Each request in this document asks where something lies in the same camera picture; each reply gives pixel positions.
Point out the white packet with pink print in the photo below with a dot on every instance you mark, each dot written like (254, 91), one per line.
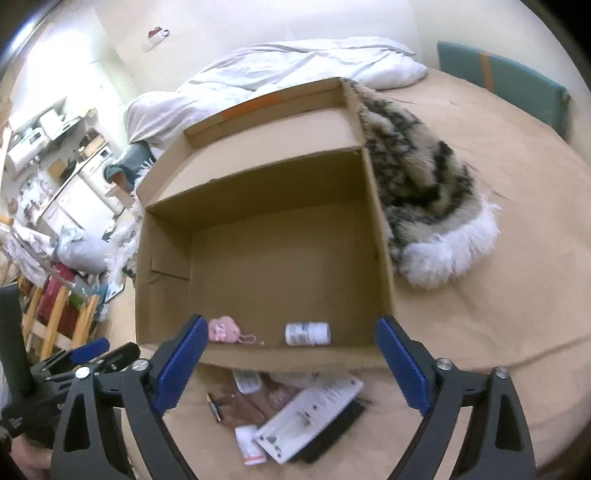
(249, 443)

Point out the cluttered white shelf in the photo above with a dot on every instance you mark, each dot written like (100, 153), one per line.
(32, 134)

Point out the black rectangular box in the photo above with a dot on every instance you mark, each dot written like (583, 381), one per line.
(341, 424)

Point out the white electronic device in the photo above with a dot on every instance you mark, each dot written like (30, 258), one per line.
(304, 415)

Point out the spotted fur blanket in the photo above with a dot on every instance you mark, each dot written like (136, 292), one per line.
(415, 161)

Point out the wooden rack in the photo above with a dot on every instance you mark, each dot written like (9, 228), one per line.
(57, 323)

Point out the cardboard box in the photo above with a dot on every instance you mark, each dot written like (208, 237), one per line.
(277, 240)

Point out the red bag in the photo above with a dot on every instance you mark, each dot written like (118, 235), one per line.
(53, 300)

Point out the small white pill bottle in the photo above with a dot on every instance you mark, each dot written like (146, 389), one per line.
(307, 333)

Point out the white plug cube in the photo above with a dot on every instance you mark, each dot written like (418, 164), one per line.
(247, 382)

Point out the brown patterned packet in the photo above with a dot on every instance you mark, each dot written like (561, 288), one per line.
(249, 406)

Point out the white plastic bag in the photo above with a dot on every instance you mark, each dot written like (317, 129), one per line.
(81, 251)

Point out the teal garment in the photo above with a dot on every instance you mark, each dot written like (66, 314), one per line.
(124, 164)

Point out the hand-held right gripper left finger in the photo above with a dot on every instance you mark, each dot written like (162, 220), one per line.
(180, 364)

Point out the white cabinet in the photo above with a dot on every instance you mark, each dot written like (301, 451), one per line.
(78, 198)

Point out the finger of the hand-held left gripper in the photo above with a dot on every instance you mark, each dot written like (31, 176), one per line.
(87, 349)
(120, 357)

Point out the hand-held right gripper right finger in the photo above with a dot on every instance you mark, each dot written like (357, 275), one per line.
(401, 364)

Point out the teal cushion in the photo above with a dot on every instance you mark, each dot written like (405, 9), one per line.
(508, 83)

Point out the white duvet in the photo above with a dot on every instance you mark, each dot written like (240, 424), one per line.
(277, 64)

